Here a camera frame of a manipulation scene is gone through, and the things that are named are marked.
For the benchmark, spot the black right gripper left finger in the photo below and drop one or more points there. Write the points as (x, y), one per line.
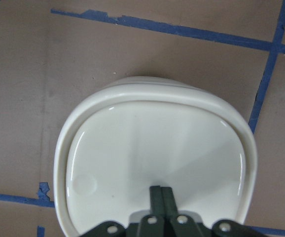
(150, 225)

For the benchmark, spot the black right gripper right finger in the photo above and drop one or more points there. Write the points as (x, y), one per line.
(179, 223)

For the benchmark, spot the white trash can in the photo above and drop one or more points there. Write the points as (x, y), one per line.
(139, 132)

